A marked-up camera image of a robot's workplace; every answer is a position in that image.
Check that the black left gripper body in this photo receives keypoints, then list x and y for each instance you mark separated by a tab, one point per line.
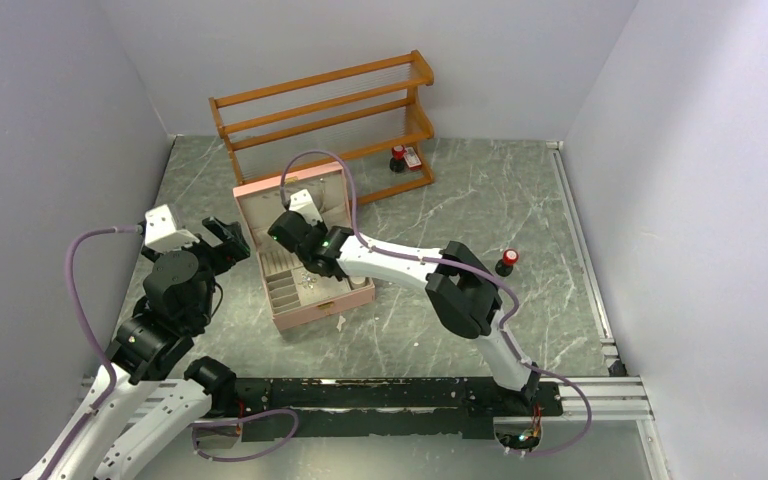
215	259

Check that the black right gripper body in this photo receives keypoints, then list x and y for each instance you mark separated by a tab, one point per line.
320	226

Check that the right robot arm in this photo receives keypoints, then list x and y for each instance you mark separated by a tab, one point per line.
464	294

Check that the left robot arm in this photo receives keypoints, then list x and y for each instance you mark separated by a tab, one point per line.
177	306

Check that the pink jewelry box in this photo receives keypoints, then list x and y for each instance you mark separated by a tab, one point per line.
295	295

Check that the red black stamp on shelf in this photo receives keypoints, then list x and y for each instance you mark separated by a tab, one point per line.
397	163

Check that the red white small box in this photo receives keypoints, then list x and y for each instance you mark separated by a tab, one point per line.
411	159

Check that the wooden shelf rack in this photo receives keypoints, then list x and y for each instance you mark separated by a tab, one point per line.
358	112

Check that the red black stamp on table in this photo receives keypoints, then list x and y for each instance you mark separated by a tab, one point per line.
505	265

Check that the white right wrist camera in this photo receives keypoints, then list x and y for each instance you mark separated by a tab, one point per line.
302	203

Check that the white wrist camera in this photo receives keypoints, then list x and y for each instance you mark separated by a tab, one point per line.
163	231
302	203

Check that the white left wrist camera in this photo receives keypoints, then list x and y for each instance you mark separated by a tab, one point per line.
163	231

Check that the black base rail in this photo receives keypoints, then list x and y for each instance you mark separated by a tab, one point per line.
472	407

